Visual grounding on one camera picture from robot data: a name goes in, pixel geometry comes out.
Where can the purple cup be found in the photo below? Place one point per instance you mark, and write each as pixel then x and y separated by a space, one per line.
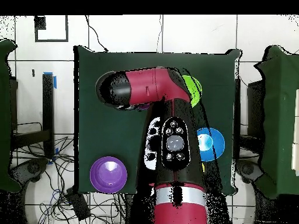
pixel 143 106

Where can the large green bowl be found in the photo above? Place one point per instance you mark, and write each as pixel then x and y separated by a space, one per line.
pixel 195 91

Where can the large purple bowl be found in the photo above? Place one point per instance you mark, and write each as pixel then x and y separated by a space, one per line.
pixel 108 175

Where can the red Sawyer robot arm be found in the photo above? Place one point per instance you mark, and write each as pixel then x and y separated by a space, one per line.
pixel 144 86

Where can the dark green tablecloth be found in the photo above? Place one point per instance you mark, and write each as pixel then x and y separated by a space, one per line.
pixel 112 128

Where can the blue bowl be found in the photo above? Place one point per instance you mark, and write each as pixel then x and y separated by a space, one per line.
pixel 217 144

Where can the blue tape strip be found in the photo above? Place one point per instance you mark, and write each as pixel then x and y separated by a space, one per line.
pixel 55 82

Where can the black metal stand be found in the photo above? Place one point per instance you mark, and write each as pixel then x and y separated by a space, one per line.
pixel 48 105

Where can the black box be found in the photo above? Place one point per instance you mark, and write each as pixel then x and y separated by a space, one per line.
pixel 255 109

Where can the black power strip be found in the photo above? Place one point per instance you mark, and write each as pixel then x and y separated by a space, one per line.
pixel 78 204

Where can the black office chair base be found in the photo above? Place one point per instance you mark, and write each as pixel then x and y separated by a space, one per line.
pixel 30 169

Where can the green cloth side table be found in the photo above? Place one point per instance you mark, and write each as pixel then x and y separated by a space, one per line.
pixel 4 151
pixel 280 116

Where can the black square floor frame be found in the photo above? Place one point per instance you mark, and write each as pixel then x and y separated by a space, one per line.
pixel 51 40

